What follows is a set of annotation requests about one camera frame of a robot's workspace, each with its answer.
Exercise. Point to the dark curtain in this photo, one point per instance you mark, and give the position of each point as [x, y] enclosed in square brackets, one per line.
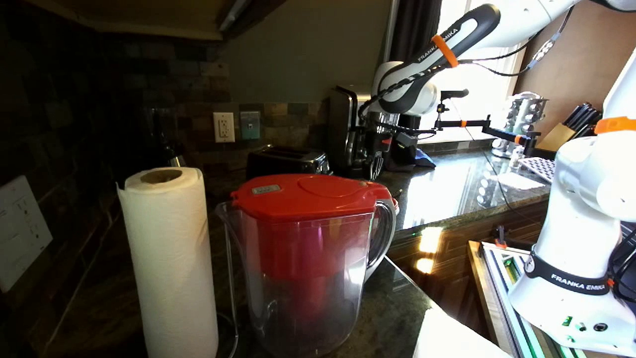
[415, 30]

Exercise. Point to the wooden lower cabinet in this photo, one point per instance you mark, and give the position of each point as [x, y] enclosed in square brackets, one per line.
[450, 251]

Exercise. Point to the white paper towel roll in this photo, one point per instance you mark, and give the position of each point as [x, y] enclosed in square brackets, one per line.
[172, 265]

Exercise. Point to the white double outlet plate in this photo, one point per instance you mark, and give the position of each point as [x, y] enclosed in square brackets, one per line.
[21, 231]

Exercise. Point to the small wall outlet plate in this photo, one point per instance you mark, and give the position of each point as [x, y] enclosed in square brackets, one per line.
[252, 125]

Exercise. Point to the white paper sheet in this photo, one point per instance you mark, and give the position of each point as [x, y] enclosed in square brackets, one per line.
[458, 338]

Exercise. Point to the wooden cabinet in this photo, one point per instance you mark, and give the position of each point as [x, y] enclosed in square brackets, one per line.
[450, 251]
[132, 16]

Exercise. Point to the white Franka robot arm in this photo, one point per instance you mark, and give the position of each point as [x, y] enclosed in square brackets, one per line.
[570, 219]

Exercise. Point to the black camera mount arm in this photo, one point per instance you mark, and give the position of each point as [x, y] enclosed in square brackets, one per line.
[464, 123]

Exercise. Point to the wooden knife block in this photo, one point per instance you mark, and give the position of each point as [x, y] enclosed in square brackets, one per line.
[558, 135]

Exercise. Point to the clear pitcher with red lid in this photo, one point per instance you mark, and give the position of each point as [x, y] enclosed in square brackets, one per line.
[305, 265]

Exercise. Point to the checkered cloth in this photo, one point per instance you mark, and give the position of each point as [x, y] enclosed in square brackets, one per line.
[536, 169]

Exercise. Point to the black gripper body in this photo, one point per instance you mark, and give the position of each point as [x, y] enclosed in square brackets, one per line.
[379, 141]

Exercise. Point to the black coffee maker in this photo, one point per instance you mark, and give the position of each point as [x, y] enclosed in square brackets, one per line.
[343, 131]

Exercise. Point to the black and chrome toaster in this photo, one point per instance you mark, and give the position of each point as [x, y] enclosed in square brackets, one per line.
[289, 161]

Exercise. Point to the wooden upper cabinet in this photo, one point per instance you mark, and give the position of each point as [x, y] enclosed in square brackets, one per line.
[132, 16]

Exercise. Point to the white light switch plate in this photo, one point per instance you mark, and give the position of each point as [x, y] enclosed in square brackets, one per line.
[224, 127]

